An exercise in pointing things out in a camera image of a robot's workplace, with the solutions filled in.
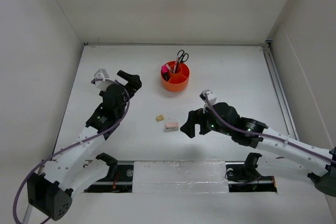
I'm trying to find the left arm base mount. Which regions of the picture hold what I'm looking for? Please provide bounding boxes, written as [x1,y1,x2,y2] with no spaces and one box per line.
[84,153,134,193]

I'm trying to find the pink white eraser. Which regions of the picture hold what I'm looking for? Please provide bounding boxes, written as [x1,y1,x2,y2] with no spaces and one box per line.
[164,122,179,132]

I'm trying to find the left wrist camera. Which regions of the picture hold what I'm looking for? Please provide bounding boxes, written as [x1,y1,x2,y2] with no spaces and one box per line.
[91,69,110,91]

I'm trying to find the red clear pen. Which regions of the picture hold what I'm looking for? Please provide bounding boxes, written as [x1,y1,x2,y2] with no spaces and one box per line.
[173,57,179,74]

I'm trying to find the small tan eraser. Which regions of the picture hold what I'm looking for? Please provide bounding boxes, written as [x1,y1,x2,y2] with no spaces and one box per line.
[156,115,164,122]

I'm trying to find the orange round divided container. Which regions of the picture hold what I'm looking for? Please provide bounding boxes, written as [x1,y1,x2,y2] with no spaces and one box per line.
[161,63,190,92]

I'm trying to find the aluminium rail right side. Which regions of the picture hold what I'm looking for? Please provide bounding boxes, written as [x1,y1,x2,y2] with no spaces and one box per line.
[261,40,295,132]

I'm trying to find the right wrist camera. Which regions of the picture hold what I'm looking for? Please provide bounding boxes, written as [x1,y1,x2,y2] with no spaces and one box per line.
[199,90,217,112]

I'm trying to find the black handled scissors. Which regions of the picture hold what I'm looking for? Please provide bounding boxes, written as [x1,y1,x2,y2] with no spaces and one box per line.
[177,49,189,64]

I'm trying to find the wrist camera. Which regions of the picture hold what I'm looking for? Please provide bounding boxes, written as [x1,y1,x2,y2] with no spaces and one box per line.
[199,90,217,112]
[91,69,110,91]

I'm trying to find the pink capped black highlighter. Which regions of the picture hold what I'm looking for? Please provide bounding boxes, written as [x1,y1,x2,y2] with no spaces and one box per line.
[161,65,170,82]

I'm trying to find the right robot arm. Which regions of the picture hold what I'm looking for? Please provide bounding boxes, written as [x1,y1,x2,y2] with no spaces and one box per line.
[180,102,335,197]

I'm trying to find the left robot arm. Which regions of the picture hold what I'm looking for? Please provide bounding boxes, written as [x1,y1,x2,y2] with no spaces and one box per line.
[27,69,142,221]

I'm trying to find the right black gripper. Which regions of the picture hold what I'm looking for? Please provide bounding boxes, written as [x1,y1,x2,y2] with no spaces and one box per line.
[180,102,233,137]

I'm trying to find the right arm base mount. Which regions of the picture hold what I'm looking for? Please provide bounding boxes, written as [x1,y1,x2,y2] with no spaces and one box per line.
[224,153,277,193]

